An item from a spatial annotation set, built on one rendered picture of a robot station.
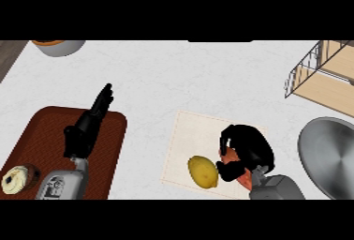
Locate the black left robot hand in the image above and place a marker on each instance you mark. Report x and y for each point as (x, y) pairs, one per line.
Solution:
(87, 125)

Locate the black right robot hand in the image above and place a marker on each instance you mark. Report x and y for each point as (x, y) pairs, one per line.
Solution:
(251, 146)

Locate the orange sweet potato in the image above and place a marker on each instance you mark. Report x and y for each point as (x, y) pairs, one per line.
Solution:
(229, 156)

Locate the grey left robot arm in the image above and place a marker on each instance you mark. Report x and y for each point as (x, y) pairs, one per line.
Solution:
(62, 184)

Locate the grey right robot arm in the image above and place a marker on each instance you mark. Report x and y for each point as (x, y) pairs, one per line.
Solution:
(274, 187)

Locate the beige placemat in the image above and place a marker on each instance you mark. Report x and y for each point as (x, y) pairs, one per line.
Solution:
(193, 137)

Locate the brown tray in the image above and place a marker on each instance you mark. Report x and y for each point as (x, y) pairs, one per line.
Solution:
(41, 137)

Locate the yellow lemon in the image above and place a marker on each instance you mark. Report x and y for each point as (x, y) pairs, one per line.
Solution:
(202, 172)

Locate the frosted cupcake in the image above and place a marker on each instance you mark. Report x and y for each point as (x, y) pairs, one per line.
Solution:
(18, 178)

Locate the grey bowl with orange contents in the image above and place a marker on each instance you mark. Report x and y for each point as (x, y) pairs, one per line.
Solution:
(59, 47)

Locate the dark wooden panel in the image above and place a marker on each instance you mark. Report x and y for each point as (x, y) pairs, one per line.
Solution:
(7, 54)

